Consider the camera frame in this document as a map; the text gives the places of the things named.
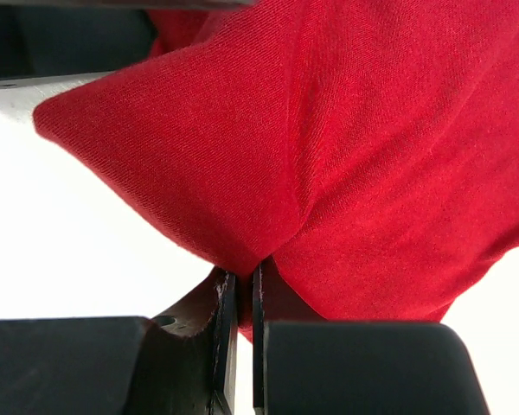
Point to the dark red t shirt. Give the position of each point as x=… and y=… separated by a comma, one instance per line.
x=369, y=148

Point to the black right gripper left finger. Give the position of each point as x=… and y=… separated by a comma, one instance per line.
x=179, y=362

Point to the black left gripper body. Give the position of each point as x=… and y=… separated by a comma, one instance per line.
x=45, y=41

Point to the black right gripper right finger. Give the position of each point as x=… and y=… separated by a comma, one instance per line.
x=304, y=364

